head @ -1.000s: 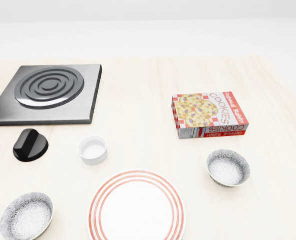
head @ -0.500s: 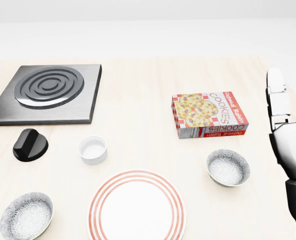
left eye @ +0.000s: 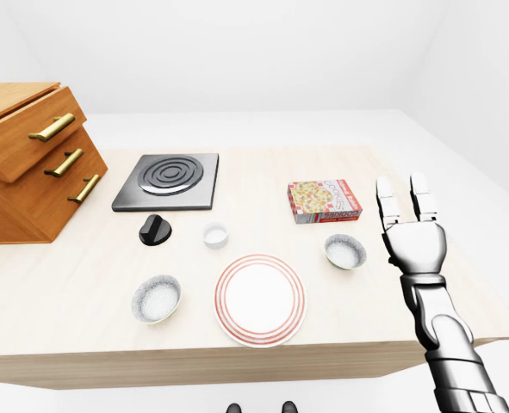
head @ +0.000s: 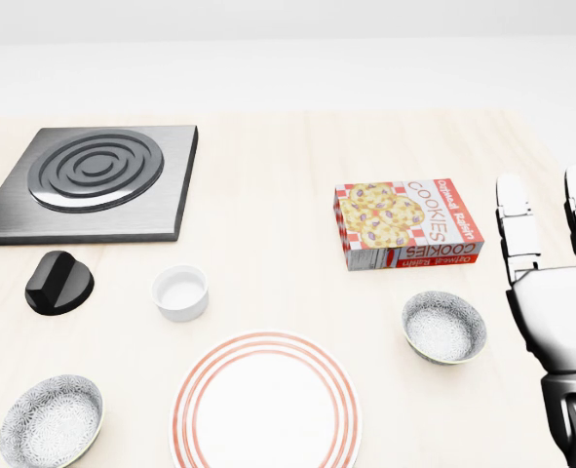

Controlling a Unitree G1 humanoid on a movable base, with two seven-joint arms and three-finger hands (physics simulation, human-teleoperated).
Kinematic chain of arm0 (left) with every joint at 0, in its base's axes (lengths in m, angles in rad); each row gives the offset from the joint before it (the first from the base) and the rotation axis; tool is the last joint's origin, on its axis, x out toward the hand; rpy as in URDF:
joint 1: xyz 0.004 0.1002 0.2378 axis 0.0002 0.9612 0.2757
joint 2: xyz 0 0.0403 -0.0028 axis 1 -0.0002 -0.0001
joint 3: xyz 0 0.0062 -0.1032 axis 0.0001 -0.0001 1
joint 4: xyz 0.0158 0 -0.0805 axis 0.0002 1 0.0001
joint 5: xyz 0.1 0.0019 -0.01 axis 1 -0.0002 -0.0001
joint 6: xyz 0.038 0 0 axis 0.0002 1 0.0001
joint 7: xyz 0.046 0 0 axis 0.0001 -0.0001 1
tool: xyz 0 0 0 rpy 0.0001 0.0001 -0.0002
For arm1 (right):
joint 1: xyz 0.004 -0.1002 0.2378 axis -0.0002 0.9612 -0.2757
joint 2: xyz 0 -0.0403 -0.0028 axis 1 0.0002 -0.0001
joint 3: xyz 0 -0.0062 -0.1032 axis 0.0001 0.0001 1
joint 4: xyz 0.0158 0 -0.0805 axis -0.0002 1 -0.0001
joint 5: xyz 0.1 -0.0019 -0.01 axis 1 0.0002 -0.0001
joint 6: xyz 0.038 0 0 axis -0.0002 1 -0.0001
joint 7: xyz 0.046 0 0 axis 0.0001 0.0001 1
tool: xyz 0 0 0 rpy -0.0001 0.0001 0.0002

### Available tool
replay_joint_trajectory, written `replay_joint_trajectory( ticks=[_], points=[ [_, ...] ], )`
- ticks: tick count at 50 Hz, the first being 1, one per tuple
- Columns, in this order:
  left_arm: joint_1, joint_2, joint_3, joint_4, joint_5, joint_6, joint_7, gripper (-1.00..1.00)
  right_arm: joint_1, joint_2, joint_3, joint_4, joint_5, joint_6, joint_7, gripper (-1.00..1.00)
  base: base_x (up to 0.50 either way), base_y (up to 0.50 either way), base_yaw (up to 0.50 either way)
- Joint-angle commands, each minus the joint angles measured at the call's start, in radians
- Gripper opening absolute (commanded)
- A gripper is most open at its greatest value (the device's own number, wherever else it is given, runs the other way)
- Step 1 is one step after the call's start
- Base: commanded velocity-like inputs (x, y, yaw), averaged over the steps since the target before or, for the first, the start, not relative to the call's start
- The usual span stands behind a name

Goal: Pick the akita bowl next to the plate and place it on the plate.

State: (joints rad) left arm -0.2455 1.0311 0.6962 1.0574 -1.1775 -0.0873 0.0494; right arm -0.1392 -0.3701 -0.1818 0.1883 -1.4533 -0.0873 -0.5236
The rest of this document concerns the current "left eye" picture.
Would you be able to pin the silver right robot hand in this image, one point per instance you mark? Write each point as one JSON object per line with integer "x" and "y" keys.
{"x": 415, "y": 247}

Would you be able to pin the small speckled bowl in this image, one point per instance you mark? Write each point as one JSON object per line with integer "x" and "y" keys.
{"x": 345, "y": 251}

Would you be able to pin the white plate with red rings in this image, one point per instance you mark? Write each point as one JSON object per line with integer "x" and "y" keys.
{"x": 260, "y": 300}

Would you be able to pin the flat dark stove plate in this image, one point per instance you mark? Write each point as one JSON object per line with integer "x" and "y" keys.
{"x": 168, "y": 181}

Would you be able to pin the large speckled bowl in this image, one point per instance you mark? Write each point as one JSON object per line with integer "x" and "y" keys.
{"x": 156, "y": 300}

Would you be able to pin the printed cookie box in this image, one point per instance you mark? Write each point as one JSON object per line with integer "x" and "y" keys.
{"x": 323, "y": 200}

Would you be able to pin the small white ramekin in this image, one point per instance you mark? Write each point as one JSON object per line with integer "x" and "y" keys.
{"x": 215, "y": 234}

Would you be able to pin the small dark shape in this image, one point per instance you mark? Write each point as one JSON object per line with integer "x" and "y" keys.
{"x": 234, "y": 408}
{"x": 289, "y": 406}

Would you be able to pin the round black stove knob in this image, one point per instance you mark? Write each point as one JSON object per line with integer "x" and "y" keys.
{"x": 155, "y": 231}

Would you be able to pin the small wooden drawer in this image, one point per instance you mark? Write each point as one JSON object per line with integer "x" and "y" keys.
{"x": 88, "y": 180}

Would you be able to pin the medium wooden drawer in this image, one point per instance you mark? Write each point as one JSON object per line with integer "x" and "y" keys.
{"x": 71, "y": 155}

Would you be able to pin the wooden cabinet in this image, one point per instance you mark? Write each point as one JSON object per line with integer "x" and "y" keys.
{"x": 10, "y": 202}

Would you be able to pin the large wooden drawer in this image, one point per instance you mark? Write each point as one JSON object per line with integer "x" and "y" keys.
{"x": 19, "y": 129}

